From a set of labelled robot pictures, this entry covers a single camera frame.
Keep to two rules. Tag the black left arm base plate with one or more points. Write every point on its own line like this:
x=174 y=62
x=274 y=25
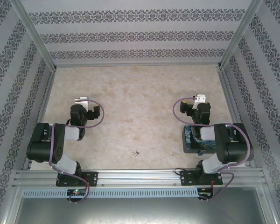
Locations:
x=92 y=178

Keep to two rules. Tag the right circuit board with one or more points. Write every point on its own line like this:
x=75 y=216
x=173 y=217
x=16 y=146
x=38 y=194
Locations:
x=205 y=193

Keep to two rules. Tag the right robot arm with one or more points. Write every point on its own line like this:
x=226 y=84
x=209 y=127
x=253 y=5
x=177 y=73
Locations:
x=233 y=149

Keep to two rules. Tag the aluminium side rail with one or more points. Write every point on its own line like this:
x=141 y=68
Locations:
x=45 y=105
x=233 y=109

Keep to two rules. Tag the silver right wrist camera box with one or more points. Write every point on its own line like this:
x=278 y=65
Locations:
x=200 y=98

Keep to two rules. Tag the circuit board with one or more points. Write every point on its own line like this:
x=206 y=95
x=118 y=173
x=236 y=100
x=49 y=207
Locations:
x=205 y=193
x=77 y=192

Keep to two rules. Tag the left circuit board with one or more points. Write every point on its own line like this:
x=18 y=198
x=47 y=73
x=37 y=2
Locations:
x=77 y=192

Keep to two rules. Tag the starry night print box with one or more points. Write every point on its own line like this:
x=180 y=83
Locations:
x=189 y=140

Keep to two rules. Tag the aluminium frame post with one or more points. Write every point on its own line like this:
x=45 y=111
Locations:
x=238 y=35
x=37 y=37

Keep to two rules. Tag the grey metal sheet panel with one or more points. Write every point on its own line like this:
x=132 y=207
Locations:
x=140 y=212

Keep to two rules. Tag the aluminium mounting rail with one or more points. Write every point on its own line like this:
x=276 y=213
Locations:
x=135 y=177

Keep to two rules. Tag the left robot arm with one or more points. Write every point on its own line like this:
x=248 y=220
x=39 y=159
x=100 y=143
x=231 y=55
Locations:
x=42 y=144

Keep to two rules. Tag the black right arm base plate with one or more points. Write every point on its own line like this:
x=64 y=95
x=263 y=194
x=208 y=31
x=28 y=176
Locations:
x=186 y=178

